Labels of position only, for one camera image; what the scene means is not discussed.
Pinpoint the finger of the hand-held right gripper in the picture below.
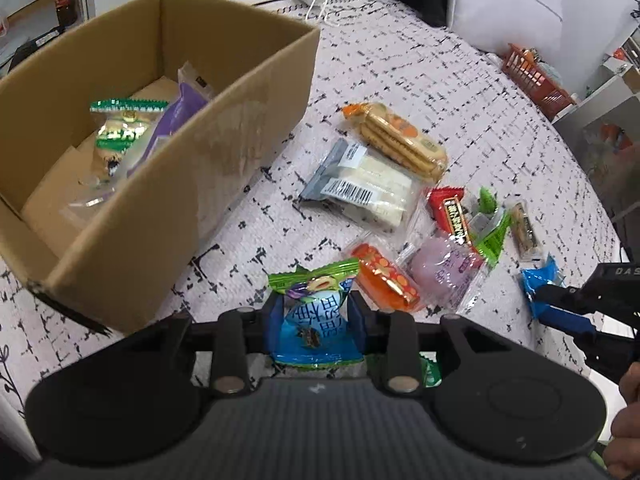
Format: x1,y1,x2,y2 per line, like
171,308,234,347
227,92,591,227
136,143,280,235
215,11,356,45
535,284,603,314
533,302,599,339

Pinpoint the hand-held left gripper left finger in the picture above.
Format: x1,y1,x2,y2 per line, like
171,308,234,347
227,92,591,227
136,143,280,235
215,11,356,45
117,291,287,397

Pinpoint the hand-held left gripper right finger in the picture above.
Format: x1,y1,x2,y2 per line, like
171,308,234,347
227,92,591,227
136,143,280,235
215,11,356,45
346,291,523,396

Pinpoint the plain blue snack packet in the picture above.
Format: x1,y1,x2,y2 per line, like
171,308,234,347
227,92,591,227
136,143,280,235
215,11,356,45
520,255,568,321

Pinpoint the blue and green snack packet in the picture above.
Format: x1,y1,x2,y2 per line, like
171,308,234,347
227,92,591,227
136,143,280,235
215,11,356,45
268,258,365,371

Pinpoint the orange snack packet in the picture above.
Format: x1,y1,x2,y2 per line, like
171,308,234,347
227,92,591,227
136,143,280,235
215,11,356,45
349,242,425,313

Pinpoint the bright green snack packet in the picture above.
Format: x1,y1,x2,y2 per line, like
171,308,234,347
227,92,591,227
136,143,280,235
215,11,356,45
467,186,512,267

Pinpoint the grey and white cake packet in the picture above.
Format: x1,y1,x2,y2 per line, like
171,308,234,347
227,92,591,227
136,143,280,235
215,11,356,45
299,138,419,231

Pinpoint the brown cardboard box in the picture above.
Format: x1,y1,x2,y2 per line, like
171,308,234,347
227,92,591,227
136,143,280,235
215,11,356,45
0,0,321,335

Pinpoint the person's right hand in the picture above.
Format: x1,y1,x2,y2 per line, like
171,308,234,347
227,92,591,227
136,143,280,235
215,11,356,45
602,359,640,480

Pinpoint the small brown bar packet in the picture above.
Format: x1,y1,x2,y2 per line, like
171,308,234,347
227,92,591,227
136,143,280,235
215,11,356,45
508,200,543,262

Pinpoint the clear pink snack packet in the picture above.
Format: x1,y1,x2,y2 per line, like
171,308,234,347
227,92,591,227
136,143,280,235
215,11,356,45
398,202,493,313

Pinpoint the red snack bar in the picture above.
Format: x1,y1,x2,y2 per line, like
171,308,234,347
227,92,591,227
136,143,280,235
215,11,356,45
426,186,476,247

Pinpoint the orange cracker packet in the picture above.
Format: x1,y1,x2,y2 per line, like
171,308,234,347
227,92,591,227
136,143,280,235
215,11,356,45
342,102,449,184

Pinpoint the orange plastic basket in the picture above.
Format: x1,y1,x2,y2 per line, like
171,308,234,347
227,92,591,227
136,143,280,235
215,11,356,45
501,43,580,121

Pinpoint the purple and white snack packet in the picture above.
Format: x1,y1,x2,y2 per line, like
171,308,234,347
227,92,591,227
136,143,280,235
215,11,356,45
70,62,215,208

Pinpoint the green and white snack packet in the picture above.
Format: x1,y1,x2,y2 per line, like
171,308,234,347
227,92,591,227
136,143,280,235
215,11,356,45
89,96,170,181

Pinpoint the patterned white bed blanket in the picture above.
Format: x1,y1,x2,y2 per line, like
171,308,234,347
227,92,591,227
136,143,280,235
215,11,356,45
0,0,626,461

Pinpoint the white quilted bag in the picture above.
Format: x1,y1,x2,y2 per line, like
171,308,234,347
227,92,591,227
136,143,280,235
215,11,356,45
445,0,583,86

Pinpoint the brown oil bottle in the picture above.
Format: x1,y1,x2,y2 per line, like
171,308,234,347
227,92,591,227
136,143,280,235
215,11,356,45
53,0,81,28

